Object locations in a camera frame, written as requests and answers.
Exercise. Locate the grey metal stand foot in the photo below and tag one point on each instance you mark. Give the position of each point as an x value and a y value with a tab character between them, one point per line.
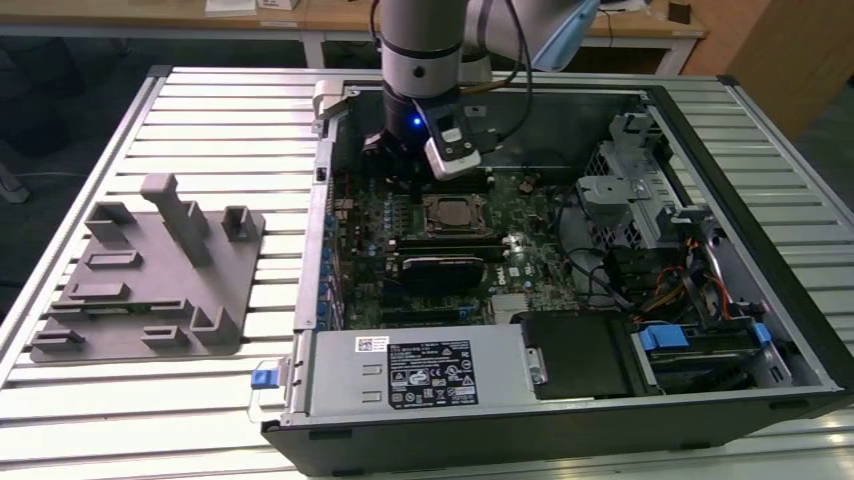
10	187

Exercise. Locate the grey labelled power supply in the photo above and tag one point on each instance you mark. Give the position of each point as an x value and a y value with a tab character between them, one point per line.
328	360

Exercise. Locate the black plastic shroud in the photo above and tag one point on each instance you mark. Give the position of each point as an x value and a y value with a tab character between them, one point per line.
581	355

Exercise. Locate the small white labelled box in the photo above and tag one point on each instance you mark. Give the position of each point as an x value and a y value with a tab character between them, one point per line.
277	3

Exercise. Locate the grey parts rack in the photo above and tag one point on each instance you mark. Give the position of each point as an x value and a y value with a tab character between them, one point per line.
168	300

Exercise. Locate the white cardboard box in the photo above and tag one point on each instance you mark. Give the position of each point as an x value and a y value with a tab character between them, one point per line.
230	5

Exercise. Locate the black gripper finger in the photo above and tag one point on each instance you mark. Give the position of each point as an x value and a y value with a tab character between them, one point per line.
388	152
420	157

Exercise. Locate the silver CPU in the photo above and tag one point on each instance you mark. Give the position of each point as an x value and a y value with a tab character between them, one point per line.
457	214

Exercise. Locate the black graphics card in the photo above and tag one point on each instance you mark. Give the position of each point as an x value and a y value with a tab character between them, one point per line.
441	277

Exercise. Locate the small black box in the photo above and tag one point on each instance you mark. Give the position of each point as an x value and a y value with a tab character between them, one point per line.
680	12

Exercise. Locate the hard disk in blue carrier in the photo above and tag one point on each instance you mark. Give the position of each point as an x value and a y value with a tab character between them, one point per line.
664	340

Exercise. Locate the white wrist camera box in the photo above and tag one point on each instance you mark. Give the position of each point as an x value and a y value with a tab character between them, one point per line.
457	157

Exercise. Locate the wooden desk white frame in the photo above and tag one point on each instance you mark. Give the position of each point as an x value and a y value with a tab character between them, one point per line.
254	22

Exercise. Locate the grey plastic case latch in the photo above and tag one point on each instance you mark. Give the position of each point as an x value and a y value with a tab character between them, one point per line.
329	97

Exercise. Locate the blue case release latch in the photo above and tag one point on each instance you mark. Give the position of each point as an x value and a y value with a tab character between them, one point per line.
264	378

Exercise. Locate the silver chipset heatsink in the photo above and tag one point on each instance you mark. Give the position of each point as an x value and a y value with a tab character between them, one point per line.
509	306

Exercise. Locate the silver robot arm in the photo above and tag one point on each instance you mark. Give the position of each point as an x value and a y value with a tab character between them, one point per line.
421	40

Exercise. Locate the grey metal drive cage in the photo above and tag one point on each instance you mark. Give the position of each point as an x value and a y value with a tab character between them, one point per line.
591	190

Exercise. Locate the black open PC case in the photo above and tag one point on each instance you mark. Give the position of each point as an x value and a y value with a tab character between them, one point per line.
468	445

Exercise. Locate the green RAM stick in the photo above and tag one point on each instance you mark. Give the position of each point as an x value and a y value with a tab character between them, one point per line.
137	310

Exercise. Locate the green motherboard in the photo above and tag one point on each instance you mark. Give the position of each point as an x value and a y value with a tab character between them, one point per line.
548	235

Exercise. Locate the silver coin battery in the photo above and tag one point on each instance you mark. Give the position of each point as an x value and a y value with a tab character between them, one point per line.
525	187

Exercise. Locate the metal rear port block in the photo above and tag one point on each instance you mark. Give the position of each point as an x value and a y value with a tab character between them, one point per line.
344	204

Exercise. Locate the short black expansion slot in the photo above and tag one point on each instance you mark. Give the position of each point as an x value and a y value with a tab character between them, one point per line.
421	316

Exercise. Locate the CPU socket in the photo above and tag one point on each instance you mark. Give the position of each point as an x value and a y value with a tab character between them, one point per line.
461	234

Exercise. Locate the brown wooden cabinet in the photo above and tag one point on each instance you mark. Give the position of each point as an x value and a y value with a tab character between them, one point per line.
788	60

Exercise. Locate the black RAM slot white latch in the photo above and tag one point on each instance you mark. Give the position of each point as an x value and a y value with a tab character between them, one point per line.
450	254
450	245
480	181

